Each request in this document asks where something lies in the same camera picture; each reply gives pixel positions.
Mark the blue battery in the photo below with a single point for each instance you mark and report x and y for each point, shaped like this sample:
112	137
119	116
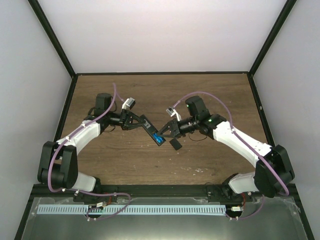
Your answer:
158	139

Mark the black battery cover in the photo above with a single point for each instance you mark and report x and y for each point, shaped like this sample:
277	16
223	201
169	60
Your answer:
175	144

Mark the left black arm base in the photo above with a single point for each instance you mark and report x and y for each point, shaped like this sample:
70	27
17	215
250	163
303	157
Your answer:
99	191

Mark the black remote control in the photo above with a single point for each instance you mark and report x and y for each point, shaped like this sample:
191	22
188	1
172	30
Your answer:
150	129

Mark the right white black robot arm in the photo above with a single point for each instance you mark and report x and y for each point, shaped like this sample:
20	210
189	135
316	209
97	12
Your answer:
272	167

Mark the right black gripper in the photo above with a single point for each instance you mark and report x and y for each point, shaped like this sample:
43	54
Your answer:
174	127

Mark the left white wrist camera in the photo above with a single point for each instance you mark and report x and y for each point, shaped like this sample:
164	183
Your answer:
128	104

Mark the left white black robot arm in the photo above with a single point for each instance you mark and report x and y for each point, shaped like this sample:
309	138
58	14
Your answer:
58	167

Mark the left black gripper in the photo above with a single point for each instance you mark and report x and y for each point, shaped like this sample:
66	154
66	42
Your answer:
126	119

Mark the black aluminium frame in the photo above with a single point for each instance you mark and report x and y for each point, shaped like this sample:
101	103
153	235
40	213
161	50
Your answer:
161	191

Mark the light blue slotted cable duct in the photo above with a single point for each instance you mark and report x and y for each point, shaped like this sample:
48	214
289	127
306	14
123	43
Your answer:
77	209

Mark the grey metal front plate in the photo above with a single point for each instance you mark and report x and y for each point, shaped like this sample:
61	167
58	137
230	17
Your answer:
263	219

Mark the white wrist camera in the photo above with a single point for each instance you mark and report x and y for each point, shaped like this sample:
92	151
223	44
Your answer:
173	113
128	104

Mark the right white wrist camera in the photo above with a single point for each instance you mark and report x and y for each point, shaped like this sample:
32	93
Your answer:
173	113

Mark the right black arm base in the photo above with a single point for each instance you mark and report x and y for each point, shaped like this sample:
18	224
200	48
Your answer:
223	192

